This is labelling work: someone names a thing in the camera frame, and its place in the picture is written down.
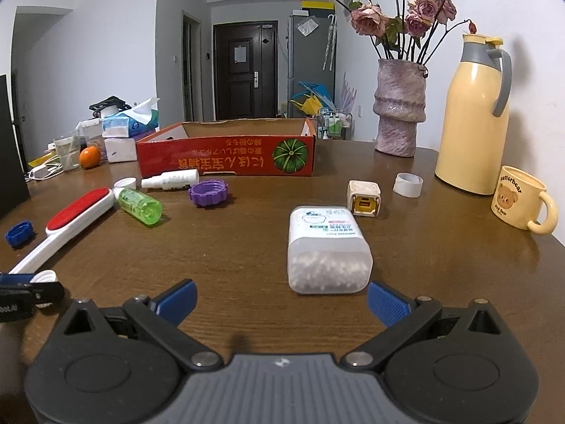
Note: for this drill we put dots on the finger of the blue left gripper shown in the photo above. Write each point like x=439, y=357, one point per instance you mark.
x=15, y=279

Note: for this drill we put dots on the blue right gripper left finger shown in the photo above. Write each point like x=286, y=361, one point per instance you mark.
x=176, y=303

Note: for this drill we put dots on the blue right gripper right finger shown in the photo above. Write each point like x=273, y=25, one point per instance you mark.
x=387, y=304

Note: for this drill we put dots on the blue bottle cap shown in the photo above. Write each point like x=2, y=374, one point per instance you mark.
x=20, y=234

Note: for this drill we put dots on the red white lint brush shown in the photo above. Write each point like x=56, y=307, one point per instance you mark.
x=65, y=226

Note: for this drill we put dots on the white cotton swab box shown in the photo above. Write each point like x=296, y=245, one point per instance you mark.
x=327, y=253

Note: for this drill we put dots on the green plastic bottle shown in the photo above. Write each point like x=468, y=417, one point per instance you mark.
x=139, y=205

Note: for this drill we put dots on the white yellow cube charger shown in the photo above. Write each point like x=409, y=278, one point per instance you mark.
x=363, y=198

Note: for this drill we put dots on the purple bottle cap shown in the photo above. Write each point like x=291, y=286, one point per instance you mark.
x=209, y=193

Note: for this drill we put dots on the white tape roll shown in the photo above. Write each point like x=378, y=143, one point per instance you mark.
x=408, y=185

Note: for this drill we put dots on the white spray bottle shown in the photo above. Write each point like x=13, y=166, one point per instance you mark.
x=178, y=179

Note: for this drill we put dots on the white round cap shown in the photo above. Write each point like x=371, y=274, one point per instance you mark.
x=126, y=183

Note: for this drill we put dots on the black paper bag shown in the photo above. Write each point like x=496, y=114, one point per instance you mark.
x=13, y=187

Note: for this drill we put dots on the orange fruit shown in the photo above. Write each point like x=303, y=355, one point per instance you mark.
x=90, y=157

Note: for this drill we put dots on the clear drinking glass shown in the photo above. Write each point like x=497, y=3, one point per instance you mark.
x=68, y=149

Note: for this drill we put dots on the white purple tissue pack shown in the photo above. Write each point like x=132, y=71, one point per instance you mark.
x=120, y=150

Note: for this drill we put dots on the yellow bear mug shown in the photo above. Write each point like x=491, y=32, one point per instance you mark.
x=523, y=202

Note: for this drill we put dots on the red cardboard box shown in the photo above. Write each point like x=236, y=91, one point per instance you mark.
x=247, y=147

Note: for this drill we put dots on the yellow thermos jug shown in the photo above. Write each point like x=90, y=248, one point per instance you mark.
x=476, y=117

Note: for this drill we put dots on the blue tissue pack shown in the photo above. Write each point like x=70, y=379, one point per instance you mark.
x=129, y=123

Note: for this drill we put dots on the metal storage rack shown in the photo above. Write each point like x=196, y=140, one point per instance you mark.
x=334, y=125

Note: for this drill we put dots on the purple textured vase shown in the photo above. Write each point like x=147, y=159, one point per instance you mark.
x=399, y=102

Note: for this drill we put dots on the yellow blue bags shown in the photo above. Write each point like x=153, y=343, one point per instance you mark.
x=312, y=99

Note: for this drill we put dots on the dark brown door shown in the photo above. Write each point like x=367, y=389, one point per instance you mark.
x=245, y=70

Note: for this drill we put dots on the grey refrigerator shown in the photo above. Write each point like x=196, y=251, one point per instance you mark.
x=309, y=47

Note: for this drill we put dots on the white charger with cable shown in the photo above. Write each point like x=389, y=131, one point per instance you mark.
x=44, y=168

